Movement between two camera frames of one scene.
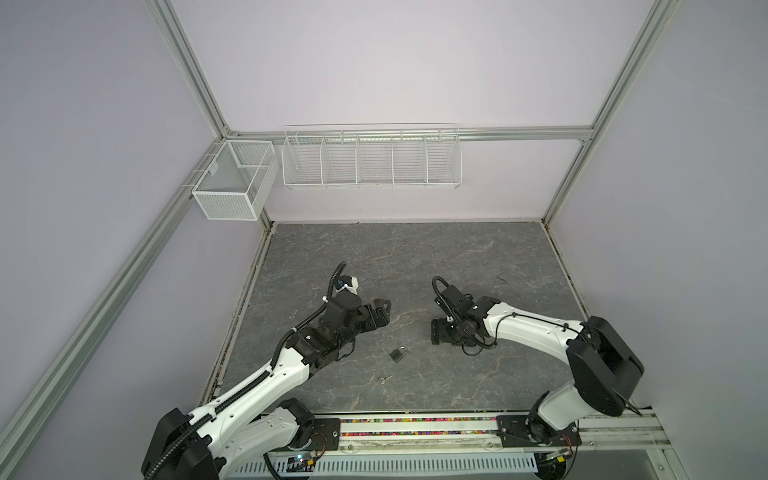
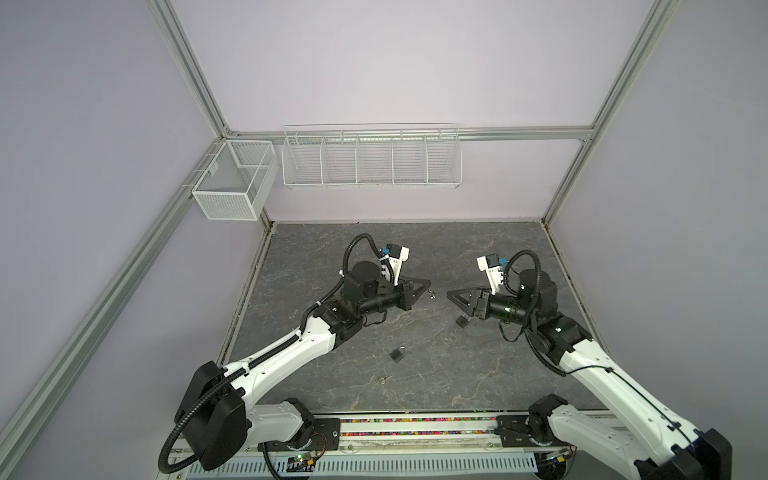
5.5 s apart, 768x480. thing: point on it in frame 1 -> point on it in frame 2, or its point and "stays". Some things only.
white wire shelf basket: [372, 156] stays
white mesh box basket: [236, 183] stays
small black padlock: [398, 354] stays
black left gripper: [383, 316] -> [408, 296]
